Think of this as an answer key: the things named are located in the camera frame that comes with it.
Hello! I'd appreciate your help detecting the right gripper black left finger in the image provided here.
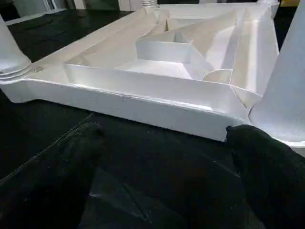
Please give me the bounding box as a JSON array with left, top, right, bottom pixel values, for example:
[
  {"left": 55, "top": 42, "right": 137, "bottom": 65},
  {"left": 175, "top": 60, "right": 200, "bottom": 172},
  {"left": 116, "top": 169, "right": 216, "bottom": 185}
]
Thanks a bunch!
[{"left": 0, "top": 122, "right": 106, "bottom": 229}]

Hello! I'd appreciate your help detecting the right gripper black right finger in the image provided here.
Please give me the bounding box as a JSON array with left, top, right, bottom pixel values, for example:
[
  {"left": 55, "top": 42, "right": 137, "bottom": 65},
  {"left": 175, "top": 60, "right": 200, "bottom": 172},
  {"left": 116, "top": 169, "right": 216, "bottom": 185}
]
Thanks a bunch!
[{"left": 224, "top": 124, "right": 305, "bottom": 229}]

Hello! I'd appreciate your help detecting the white plastic table leg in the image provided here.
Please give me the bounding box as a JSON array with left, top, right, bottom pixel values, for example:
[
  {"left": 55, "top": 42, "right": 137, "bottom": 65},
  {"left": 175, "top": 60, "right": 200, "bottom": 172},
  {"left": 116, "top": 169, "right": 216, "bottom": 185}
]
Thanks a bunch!
[
  {"left": 247, "top": 0, "right": 305, "bottom": 144},
  {"left": 141, "top": 0, "right": 161, "bottom": 10},
  {"left": 0, "top": 13, "right": 33, "bottom": 80}
]

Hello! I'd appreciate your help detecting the black mat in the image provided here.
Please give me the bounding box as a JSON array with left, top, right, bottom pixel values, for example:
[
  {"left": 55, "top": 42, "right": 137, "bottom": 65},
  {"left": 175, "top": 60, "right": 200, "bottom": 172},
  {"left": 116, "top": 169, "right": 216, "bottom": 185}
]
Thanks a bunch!
[{"left": 0, "top": 7, "right": 305, "bottom": 229}]

